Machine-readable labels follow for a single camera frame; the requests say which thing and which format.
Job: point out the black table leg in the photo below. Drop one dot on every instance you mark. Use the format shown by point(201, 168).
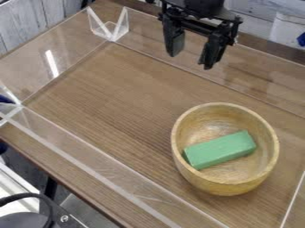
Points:
point(51, 188)

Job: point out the green rectangular block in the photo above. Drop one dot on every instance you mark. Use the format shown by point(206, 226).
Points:
point(219, 150)

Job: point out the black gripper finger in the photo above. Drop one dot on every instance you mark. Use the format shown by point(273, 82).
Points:
point(174, 36)
point(213, 50)

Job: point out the clear acrylic corner bracket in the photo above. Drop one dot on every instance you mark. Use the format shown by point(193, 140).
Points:
point(108, 30)

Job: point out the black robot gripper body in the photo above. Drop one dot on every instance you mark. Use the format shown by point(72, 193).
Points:
point(203, 17)

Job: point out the white container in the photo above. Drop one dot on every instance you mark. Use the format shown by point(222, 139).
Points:
point(288, 30)

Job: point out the brown wooden bowl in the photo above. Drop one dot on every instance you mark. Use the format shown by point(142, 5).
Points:
point(213, 120)

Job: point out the blue object at left edge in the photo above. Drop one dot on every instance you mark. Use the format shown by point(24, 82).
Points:
point(5, 100)

